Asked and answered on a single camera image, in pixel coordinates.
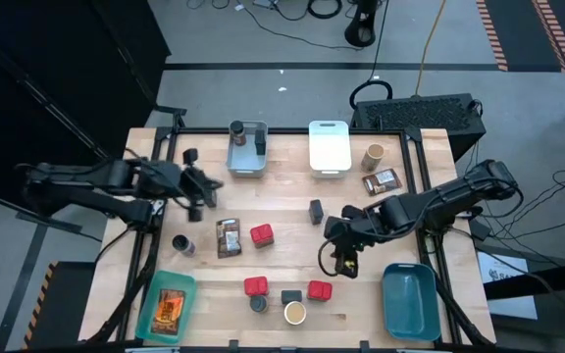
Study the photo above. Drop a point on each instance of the black curtain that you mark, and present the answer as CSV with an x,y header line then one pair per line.
x,y
42,73

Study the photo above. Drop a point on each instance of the green plastic bin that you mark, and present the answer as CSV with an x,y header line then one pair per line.
x,y
145,314

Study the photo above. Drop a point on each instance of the red-lidded smoked paprika tin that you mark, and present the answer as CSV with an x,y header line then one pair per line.
x,y
256,286
262,234
320,290

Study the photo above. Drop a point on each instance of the brown orange spice packet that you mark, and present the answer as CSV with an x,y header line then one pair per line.
x,y
383,182
168,311
228,237

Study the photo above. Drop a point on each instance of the blue plastic bin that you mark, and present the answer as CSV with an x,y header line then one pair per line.
x,y
410,301

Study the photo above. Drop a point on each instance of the brown spice jar black lid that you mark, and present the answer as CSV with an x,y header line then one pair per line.
x,y
237,133

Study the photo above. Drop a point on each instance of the white plastic bin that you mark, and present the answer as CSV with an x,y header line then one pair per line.
x,y
330,152

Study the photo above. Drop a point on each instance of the dark green spice tin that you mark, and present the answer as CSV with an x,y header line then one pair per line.
x,y
291,296
260,142
316,212

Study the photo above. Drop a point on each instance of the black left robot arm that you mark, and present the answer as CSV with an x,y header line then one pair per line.
x,y
116,174

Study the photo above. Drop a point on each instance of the black rig floor beam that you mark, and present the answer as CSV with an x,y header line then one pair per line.
x,y
547,279

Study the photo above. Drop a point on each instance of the white paper sign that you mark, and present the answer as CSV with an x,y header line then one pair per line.
x,y
503,274

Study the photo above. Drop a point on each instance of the grey plastic bin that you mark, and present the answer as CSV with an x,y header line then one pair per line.
x,y
245,164

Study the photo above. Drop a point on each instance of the glass seasoning jar tan lid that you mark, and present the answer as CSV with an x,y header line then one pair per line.
x,y
295,313

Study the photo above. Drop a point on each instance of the paper cup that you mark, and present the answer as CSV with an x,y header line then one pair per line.
x,y
373,157

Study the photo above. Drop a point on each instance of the black power adapter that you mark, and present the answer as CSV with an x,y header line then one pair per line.
x,y
479,229

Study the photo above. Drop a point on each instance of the black table frame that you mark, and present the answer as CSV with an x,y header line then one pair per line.
x,y
287,131

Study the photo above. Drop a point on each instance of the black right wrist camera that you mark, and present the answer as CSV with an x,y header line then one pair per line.
x,y
352,212

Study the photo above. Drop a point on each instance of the turmeric jar orange label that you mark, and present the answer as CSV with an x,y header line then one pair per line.
x,y
258,304

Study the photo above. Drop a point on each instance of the black computer case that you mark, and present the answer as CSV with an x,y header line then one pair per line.
x,y
420,115

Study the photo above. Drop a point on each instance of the purple-label spice jar black lid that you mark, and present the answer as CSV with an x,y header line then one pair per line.
x,y
183,244

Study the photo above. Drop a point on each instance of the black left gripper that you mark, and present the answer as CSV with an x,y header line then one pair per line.
x,y
180,186

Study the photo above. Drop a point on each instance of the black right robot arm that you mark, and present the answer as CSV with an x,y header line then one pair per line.
x,y
459,188

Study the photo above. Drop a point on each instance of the black floor stand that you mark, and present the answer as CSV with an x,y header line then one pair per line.
x,y
361,29

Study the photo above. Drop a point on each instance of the black hazard-striped floor mat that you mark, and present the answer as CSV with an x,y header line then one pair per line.
x,y
66,304
518,29

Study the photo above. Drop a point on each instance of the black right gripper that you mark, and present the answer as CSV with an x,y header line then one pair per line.
x,y
344,233

